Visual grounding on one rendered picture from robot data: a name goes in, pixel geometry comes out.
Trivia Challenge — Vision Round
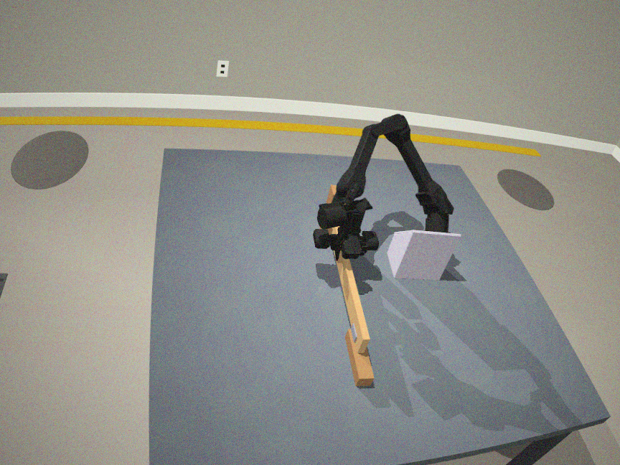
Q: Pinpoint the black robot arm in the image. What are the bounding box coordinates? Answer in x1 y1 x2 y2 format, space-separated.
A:
317 113 454 259

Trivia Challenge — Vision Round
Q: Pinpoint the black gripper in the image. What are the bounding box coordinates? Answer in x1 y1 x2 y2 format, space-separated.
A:
313 224 379 261

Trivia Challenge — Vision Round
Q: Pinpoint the long wooden rail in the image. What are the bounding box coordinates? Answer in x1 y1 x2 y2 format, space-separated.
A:
337 251 370 353

